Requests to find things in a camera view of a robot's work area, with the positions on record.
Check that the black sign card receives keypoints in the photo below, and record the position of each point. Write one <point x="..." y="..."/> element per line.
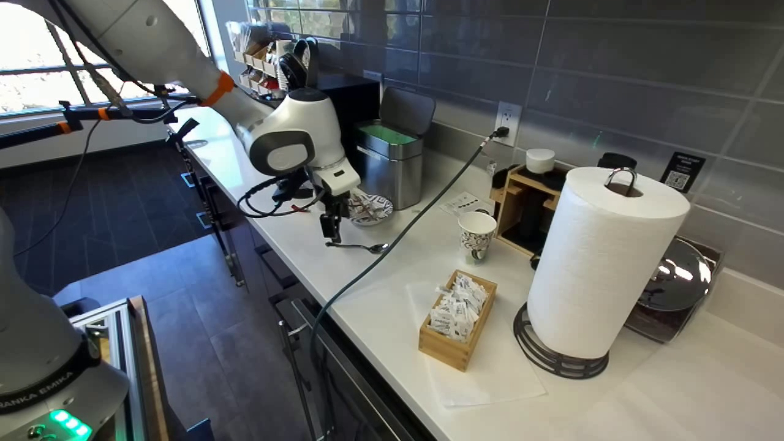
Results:
<point x="682" y="173"/>

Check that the steel canister with green lid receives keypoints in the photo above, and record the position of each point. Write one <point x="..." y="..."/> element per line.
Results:
<point x="393" y="168"/>

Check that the aluminium frame cart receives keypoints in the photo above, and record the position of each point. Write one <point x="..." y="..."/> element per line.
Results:
<point x="123" y="359"/>

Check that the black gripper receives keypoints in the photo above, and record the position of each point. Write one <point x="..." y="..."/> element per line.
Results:
<point x="334" y="207"/>

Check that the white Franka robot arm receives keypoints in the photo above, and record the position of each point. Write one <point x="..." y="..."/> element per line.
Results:
<point x="297" y="124"/>

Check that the white wall outlet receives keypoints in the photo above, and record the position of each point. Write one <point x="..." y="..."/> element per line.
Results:
<point x="507" y="124"/>

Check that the black coffee machine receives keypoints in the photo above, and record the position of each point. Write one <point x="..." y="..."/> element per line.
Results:
<point x="356" y="106"/>

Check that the wooden box of sugar packets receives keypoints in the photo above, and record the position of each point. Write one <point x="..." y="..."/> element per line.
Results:
<point x="457" y="321"/>

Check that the silver spoon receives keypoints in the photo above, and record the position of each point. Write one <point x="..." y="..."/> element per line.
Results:
<point x="357" y="245"/>

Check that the dark base cabinet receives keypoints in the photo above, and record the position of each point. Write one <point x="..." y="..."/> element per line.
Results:
<point x="343" y="383"/>

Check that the blue white patterned paper plate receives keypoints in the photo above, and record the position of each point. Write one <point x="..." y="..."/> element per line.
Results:
<point x="371" y="211"/>

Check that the patterned paper cup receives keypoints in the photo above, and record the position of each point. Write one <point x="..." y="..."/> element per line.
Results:
<point x="476" y="233"/>

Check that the small white jar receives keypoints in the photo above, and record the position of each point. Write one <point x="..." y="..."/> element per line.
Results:
<point x="540" y="160"/>

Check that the wooden condiment organizer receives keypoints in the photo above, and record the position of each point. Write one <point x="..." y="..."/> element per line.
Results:
<point x="521" y="208"/>

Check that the rack of coffee supplies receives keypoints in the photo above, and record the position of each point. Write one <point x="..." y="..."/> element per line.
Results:
<point x="264" y="51"/>

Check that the white paper towel roll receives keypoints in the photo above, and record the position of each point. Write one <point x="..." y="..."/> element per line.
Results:
<point x="601" y="261"/>

